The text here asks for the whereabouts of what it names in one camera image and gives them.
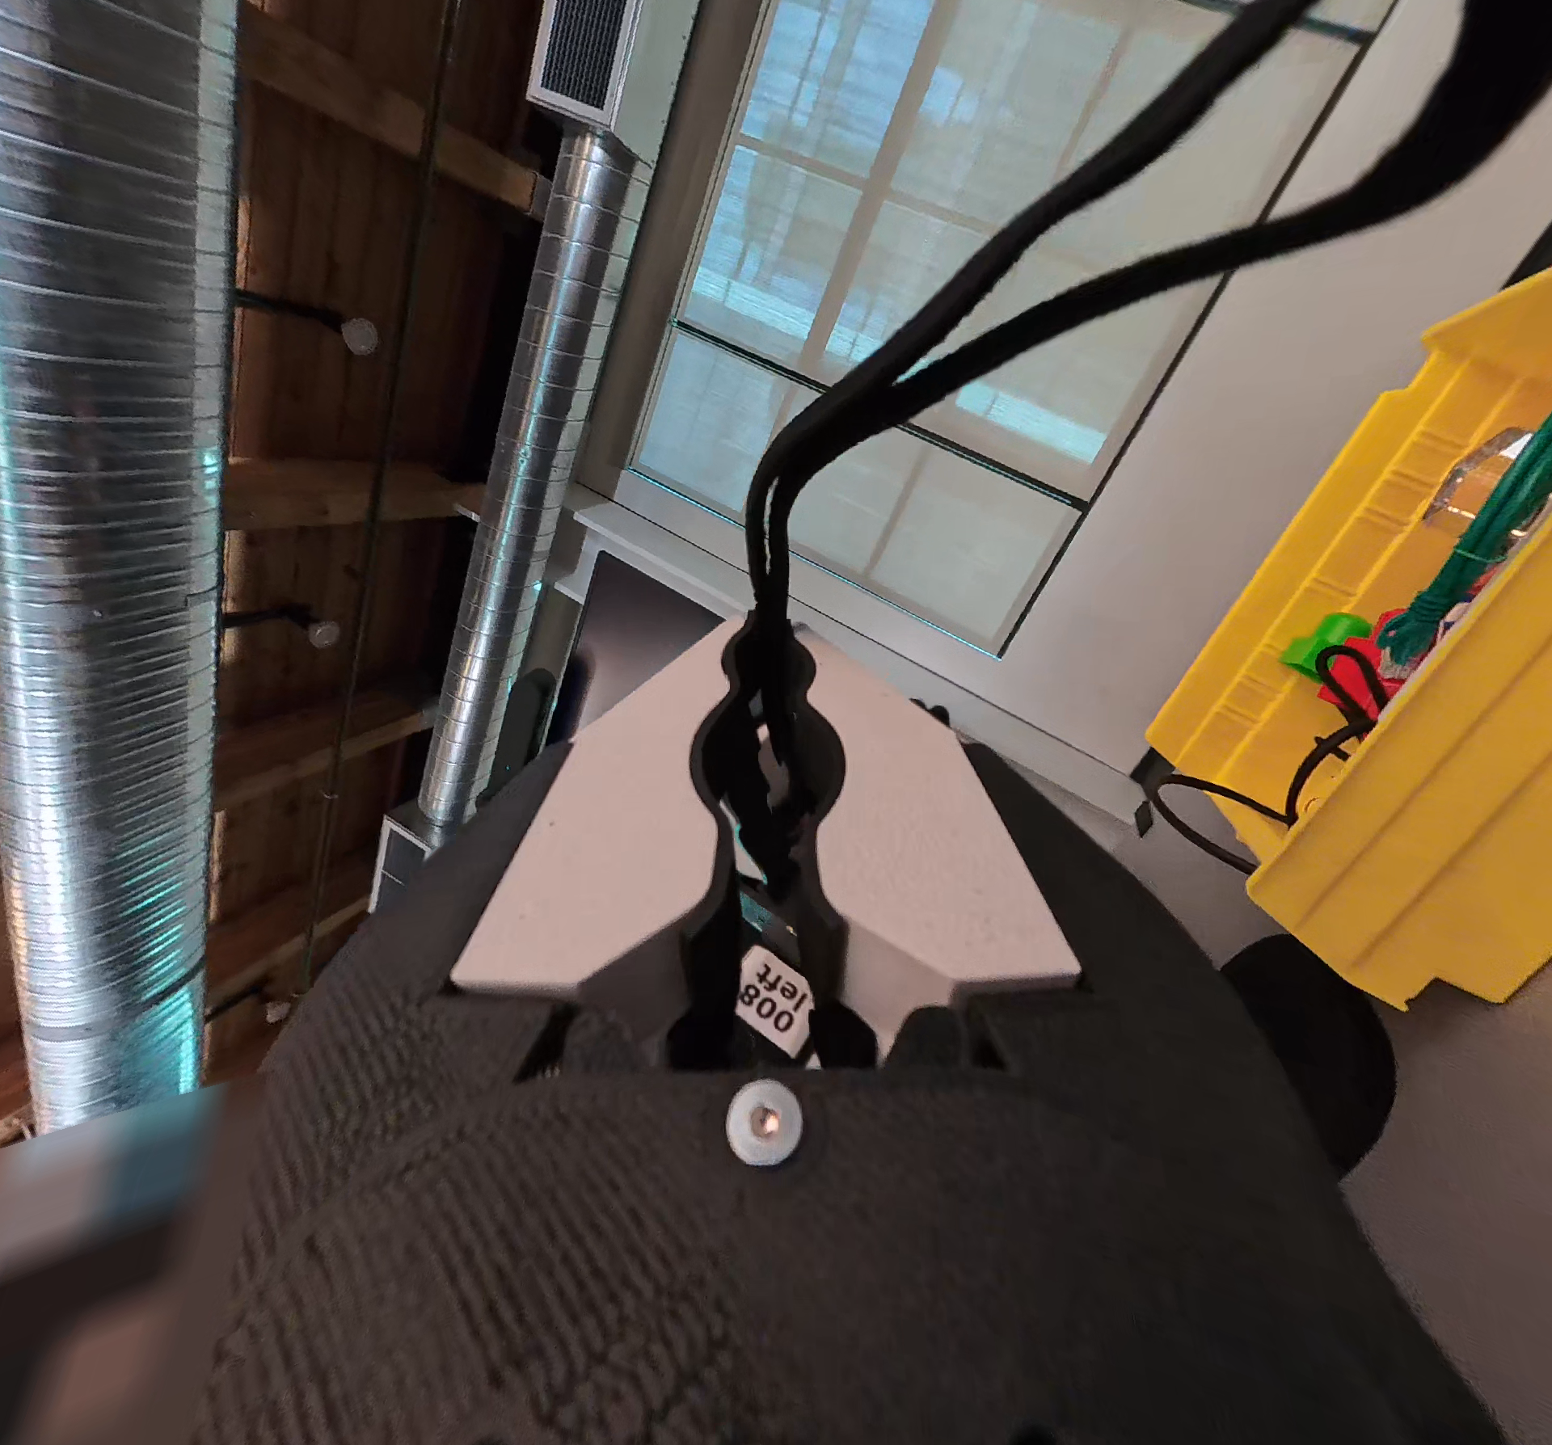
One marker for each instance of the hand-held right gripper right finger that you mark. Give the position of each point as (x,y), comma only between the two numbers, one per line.
(946,863)

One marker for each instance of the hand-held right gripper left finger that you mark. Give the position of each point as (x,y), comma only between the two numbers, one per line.
(582,863)

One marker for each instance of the yellow plastic bin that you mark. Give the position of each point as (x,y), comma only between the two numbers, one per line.
(1431,803)

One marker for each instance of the clear glass cube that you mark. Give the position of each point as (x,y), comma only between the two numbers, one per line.
(1479,475)

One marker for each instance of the green toy block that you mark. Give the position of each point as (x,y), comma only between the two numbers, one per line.
(1328,640)

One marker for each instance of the red toy block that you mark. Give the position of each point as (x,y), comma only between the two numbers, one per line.
(1364,670)

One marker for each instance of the narrow silver duct pipe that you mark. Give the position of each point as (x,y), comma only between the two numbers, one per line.
(534,500)

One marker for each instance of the silver air duct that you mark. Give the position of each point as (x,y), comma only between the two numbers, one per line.
(109,500)

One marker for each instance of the white wall vent unit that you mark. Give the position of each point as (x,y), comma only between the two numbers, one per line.
(595,2)

